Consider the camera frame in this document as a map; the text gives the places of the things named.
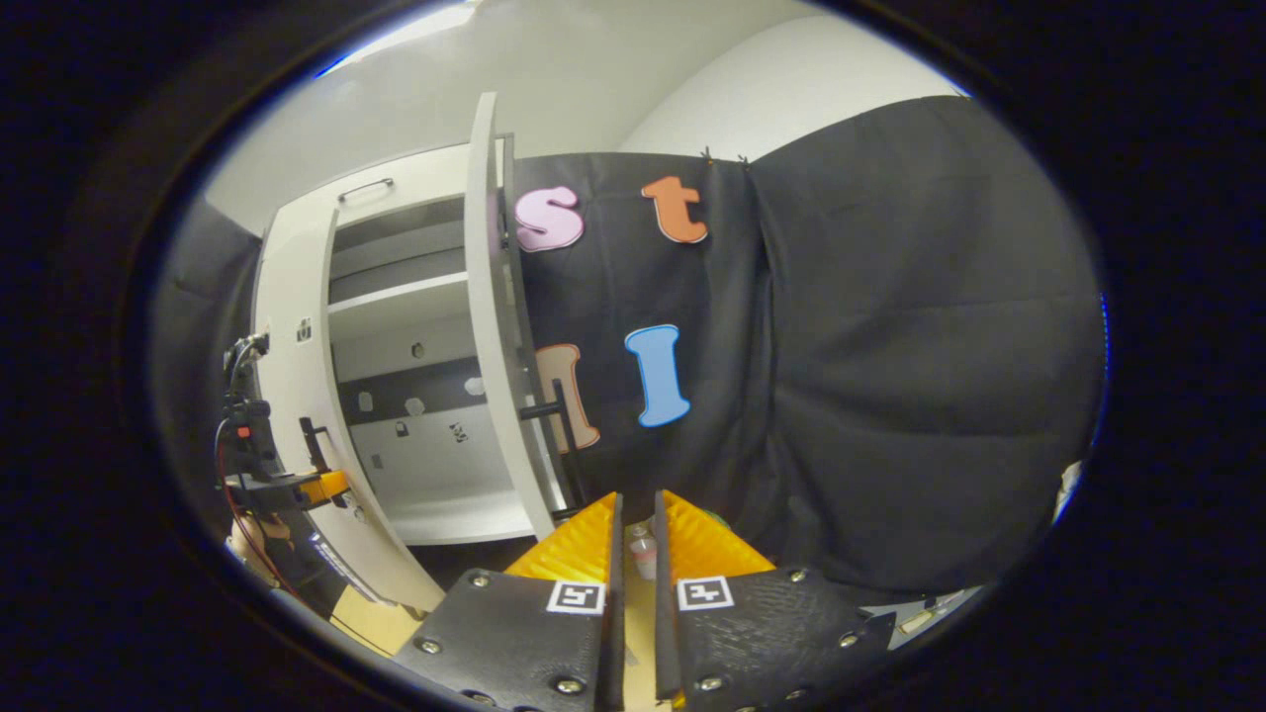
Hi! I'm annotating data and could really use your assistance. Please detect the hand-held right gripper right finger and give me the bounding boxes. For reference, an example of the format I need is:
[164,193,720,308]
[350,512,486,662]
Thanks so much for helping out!
[653,489,896,712]

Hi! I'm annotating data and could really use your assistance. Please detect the white cabinet top flap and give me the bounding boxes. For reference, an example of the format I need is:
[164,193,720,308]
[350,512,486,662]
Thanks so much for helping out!
[262,143,476,238]

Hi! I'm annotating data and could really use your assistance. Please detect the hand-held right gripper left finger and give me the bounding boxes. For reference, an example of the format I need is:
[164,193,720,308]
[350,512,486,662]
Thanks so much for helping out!
[391,491,626,712]

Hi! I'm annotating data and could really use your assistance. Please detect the white cabinet bottom board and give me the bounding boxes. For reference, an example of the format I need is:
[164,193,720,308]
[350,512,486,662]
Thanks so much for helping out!
[381,489,540,545]

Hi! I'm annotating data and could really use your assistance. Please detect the white short cabinet shelf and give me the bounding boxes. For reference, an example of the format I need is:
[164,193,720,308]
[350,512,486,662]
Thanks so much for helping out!
[331,220,466,280]

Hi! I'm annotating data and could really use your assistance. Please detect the white cabinet door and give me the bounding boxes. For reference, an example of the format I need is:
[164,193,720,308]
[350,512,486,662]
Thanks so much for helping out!
[465,92,585,540]
[252,208,446,614]

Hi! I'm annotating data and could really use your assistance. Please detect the white wide cabinet shelf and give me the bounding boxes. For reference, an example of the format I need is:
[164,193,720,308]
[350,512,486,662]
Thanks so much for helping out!
[326,272,471,317]

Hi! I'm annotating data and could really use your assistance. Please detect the white double-door shoe cabinet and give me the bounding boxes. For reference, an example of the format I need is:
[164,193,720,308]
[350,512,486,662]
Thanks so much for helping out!
[252,92,594,614]

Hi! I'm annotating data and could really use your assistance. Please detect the thin red cable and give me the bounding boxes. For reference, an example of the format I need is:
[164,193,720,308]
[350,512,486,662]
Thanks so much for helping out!
[214,415,298,596]

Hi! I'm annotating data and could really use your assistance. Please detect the black door handle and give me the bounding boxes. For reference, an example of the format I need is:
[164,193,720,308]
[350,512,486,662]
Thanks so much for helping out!
[299,417,332,474]
[519,379,587,510]

